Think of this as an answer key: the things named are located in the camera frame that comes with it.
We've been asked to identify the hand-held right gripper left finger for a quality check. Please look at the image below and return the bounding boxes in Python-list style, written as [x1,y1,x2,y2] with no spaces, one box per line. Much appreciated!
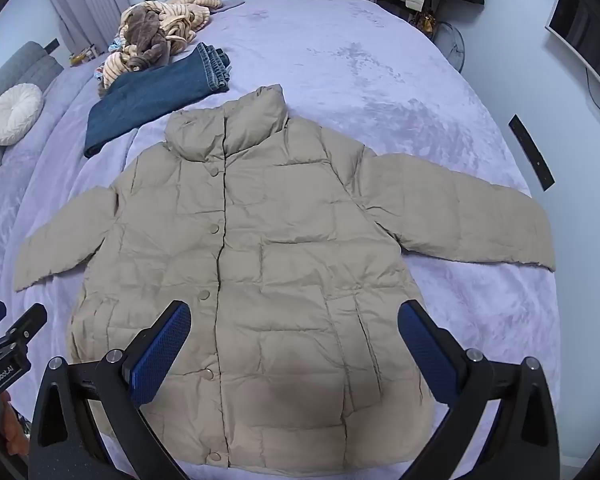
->
[27,300,193,480]

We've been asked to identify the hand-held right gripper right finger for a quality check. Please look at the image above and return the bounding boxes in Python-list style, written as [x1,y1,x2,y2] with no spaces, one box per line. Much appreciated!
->
[397,300,563,480]

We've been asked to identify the person's left hand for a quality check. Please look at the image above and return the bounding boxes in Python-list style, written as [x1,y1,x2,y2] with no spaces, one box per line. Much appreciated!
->
[0,392,32,461]

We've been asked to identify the white round pillow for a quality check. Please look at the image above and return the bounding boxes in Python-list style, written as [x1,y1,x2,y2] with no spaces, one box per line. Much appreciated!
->
[0,84,44,147]

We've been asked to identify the black flat bar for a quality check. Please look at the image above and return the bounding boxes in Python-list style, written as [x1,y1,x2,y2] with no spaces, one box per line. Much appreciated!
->
[508,114,556,192]

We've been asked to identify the folded blue jeans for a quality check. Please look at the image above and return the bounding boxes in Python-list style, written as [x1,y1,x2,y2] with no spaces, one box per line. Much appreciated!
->
[84,42,231,158]

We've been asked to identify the grey quilted headboard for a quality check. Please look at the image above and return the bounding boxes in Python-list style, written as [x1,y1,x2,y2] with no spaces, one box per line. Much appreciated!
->
[0,41,65,201]

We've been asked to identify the colourful printed cloth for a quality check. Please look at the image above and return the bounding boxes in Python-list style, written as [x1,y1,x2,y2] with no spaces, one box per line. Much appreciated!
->
[92,35,128,83]

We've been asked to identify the yellow bedside items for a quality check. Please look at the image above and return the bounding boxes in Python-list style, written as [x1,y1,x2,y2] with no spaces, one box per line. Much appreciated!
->
[69,46,98,66]

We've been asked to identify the purple plush blanket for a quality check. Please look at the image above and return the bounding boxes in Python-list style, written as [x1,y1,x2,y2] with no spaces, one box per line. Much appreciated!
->
[0,0,563,480]

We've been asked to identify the floor fan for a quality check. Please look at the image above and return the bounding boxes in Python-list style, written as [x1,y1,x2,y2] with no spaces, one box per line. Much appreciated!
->
[432,21,467,73]

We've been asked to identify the brown plush garment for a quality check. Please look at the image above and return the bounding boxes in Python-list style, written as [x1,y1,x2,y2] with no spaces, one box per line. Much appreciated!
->
[121,10,173,72]

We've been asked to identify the beige striped plush garment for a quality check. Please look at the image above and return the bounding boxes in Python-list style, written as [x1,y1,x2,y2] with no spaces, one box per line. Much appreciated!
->
[97,0,226,98]

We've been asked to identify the wall television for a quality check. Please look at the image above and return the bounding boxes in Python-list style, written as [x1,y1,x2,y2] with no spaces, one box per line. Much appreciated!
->
[545,0,600,126]

